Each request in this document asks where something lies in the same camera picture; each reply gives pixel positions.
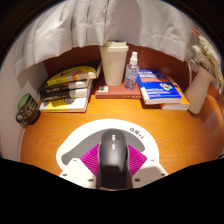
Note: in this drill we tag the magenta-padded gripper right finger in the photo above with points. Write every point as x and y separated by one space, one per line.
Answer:
150 171

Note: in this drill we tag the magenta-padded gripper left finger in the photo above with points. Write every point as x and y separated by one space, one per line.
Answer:
78 173

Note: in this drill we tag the black computer mouse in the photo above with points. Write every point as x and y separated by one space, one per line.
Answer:
114 153

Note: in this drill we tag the white and grey mouse pad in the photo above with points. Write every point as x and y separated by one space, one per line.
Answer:
86 133

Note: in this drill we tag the yellow and white book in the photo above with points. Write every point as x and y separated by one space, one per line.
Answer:
65 105

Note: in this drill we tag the orange cover book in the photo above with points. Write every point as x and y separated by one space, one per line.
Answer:
180 103

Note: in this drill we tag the dark cover book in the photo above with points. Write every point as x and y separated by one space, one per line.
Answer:
63 87
65 95

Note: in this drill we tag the green mug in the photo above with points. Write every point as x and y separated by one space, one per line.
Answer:
28 108

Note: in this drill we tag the blue cover book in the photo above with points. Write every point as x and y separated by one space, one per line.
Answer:
156 85

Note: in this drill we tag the red-brown book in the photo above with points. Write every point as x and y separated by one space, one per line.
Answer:
113 91

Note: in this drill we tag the cream ceramic vase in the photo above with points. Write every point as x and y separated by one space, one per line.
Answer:
198 93

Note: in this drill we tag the clear spray bottle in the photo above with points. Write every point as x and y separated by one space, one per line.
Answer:
131 75

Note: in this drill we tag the yellow and black book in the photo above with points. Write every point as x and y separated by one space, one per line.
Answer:
73 73

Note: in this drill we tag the cream tumbler with lid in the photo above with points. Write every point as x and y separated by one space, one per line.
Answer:
114 63

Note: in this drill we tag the white curtain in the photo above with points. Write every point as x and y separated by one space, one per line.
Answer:
150 26

